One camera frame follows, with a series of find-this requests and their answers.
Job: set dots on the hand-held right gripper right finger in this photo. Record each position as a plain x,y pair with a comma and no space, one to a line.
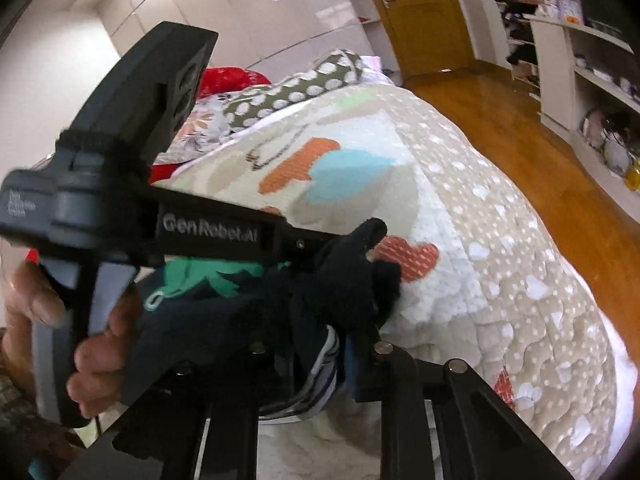
361,367

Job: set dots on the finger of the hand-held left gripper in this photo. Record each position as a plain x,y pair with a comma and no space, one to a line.
307,244

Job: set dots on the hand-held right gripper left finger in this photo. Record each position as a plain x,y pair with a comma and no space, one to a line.
234,412

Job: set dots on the dark navy pants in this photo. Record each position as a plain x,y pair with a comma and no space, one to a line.
280,320

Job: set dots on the person's left hand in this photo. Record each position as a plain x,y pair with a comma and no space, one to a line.
102,360

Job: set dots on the floral grey cloth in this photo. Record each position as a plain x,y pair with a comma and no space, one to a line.
205,122

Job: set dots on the beige printed quilt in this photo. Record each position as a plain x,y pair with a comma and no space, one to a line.
450,210

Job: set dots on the olive polka dot pillow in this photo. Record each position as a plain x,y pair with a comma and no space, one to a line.
300,87

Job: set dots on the red patterned cloth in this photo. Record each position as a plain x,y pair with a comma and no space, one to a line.
225,82

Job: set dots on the white glossy wardrobe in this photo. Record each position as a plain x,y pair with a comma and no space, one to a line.
225,5

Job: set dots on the wooden door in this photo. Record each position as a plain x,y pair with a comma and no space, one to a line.
415,15

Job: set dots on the white shelf unit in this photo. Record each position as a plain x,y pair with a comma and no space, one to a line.
565,75

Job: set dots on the white round dish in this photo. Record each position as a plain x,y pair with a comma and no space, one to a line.
616,155

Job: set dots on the yellow round object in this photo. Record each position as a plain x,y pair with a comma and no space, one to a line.
633,174

